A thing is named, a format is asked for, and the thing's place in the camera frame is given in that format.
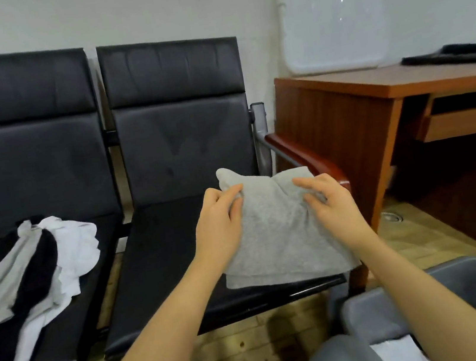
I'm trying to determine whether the black board green print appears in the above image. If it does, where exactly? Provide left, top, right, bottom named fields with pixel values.
left=400, top=39, right=476, bottom=79

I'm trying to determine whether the white t-shirt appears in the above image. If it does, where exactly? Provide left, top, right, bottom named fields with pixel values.
left=368, top=330, right=436, bottom=361

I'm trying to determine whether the black leather bench seat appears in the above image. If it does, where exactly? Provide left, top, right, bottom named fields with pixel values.
left=0, top=33, right=151, bottom=361
left=56, top=13, right=357, bottom=361

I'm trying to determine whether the white plastic tray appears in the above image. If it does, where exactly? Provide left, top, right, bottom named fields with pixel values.
left=273, top=0, right=400, bottom=82

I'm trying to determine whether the brown wooden bench armrest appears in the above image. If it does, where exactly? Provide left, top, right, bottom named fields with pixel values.
left=264, top=121, right=353, bottom=205

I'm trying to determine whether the person's right hand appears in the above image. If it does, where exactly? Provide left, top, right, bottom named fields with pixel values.
left=292, top=165, right=377, bottom=254

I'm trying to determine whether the person's left forearm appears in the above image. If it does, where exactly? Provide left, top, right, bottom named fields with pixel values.
left=56, top=256, right=245, bottom=361

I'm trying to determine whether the person's right forearm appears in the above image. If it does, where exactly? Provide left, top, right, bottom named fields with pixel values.
left=345, top=211, right=476, bottom=361

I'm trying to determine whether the person's left hand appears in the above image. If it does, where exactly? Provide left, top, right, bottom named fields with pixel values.
left=184, top=181, right=258, bottom=276

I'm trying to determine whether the grey tank top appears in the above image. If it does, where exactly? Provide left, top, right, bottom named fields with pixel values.
left=208, top=148, right=364, bottom=294

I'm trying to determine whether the pile of clothes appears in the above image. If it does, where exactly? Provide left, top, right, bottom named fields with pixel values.
left=0, top=208, right=120, bottom=361

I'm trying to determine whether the round metal floor drain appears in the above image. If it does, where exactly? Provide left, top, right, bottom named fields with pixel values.
left=380, top=209, right=405, bottom=227

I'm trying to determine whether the brown wooden desk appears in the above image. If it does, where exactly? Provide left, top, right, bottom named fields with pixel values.
left=265, top=47, right=476, bottom=304

